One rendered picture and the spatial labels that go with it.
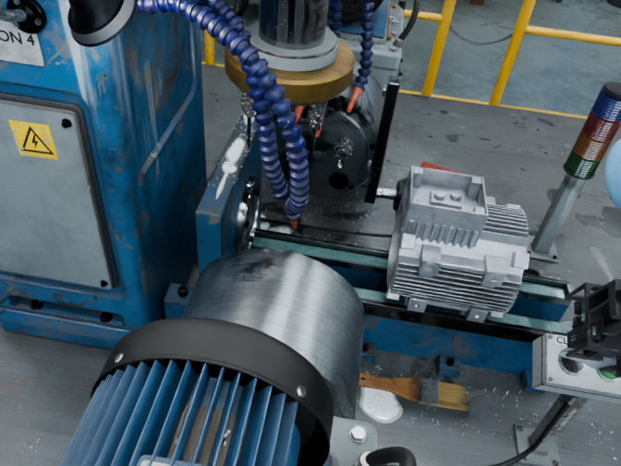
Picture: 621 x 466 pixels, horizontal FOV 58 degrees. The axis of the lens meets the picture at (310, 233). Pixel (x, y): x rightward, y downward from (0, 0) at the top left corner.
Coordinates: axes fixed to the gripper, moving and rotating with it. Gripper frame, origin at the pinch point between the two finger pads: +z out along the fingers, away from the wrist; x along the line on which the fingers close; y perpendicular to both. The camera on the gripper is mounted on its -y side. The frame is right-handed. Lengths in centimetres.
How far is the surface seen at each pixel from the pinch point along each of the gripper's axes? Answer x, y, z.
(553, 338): -2.7, 2.6, 5.6
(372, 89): -54, 32, 22
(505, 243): -18.9, 7.6, 11.7
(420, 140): -75, 15, 67
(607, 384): 2.2, -4.7, 5.7
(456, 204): -22.9, 16.5, 8.9
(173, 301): -3, 60, 23
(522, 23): -217, -43, 153
